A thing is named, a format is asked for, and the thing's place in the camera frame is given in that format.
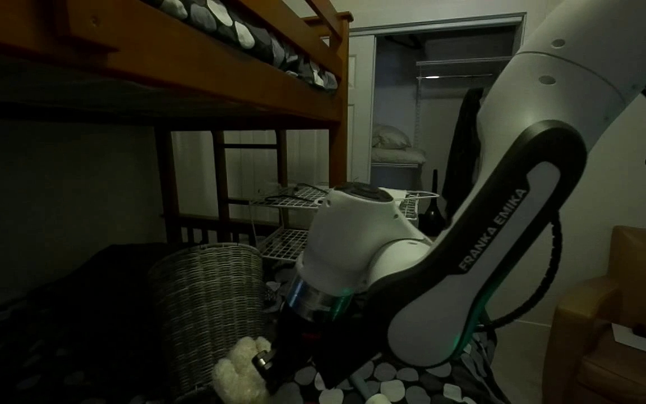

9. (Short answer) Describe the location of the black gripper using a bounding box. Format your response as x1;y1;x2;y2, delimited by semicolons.
253;304;360;394

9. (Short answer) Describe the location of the white plush teddy bear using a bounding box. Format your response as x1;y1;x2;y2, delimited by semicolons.
211;338;272;404

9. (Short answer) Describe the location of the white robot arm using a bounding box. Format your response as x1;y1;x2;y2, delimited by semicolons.
253;0;646;389

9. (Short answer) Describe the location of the woven wicker basket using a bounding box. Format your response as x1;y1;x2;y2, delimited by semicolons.
148;242;263;401

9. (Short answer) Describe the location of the folded bedding in closet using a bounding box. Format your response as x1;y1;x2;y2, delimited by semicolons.
373;124;425;166

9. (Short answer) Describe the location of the dark hanging garment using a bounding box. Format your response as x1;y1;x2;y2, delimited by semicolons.
441;89;485;215

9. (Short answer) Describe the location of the grey pebble pattern blanket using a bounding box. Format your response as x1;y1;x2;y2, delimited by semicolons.
0;246;508;404

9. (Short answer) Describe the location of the tan leather armchair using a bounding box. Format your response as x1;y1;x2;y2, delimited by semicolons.
543;227;646;404

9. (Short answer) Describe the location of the upper bunk pebble bedding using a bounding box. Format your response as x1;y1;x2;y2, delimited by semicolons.
144;0;338;92

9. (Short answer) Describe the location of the white wire shoe rack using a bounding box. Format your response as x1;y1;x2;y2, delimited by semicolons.
253;183;439;264

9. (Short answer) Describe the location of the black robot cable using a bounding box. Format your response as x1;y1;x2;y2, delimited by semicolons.
482;215;566;332

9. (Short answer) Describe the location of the wooden bunk bed frame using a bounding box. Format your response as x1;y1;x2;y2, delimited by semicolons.
0;0;351;242

